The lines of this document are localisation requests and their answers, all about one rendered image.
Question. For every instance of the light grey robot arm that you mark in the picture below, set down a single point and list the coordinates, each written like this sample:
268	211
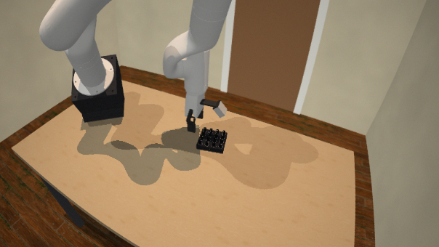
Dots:
71	24

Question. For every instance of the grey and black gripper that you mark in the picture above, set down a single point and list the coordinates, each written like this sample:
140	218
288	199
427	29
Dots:
193	107

